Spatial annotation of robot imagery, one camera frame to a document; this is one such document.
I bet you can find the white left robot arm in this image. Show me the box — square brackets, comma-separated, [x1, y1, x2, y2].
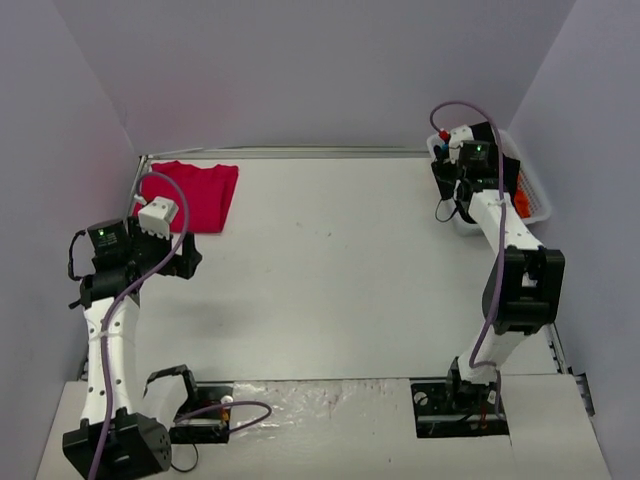
[62, 215, 202, 479]

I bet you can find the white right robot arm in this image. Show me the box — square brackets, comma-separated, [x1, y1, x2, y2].
[431, 140, 565, 414]

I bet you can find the red folded t-shirt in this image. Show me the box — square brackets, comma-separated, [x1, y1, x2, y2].
[138, 161, 239, 234]

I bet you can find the orange t-shirt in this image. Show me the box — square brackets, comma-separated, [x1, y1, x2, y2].
[514, 174, 531, 219]

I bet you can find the white plastic basket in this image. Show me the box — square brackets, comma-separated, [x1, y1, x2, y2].
[426, 129, 552, 236]

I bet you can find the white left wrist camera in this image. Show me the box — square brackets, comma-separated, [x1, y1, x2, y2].
[137, 196, 179, 239]

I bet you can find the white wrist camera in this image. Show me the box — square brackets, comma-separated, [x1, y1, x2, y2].
[448, 125, 474, 163]
[137, 196, 179, 239]

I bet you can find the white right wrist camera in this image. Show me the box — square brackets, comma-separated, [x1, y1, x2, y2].
[448, 125, 474, 163]

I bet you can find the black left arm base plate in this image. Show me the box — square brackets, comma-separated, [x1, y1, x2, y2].
[169, 382, 234, 445]

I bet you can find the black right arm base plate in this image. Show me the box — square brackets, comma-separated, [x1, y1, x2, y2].
[410, 378, 509, 439]

